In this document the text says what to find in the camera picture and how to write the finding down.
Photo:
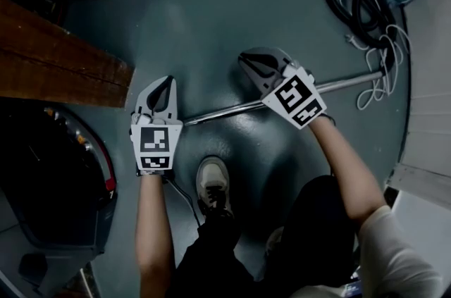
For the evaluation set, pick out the person's black trousers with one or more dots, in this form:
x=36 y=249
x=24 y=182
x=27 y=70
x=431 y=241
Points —
x=310 y=236

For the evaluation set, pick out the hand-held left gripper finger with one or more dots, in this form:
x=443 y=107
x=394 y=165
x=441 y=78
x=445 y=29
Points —
x=172 y=96
x=145 y=96

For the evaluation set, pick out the dark machine with red trim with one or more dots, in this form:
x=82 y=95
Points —
x=53 y=184

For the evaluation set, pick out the person's white sleeve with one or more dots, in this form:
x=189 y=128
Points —
x=394 y=254

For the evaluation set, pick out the silver vacuum cleaner wand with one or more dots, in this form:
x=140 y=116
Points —
x=229 y=110

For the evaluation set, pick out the brown wooden board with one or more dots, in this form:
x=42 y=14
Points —
x=53 y=60

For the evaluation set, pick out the person's right forearm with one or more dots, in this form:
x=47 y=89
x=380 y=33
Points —
x=347 y=169

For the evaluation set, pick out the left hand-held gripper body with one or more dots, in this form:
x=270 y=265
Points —
x=156 y=143

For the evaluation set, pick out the person's left forearm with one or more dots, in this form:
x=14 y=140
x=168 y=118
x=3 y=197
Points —
x=154 y=226

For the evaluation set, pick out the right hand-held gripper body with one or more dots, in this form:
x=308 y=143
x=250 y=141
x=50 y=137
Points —
x=295 y=97

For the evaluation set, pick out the person's beige shoe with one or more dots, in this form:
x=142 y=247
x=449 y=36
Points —
x=274 y=240
x=213 y=180

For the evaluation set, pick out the person's beige right shoe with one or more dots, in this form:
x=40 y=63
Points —
x=274 y=240

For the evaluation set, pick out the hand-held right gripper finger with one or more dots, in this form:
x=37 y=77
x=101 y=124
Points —
x=259 y=78
x=271 y=55

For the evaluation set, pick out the person's beige left shoe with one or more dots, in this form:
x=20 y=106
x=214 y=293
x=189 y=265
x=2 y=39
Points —
x=213 y=180

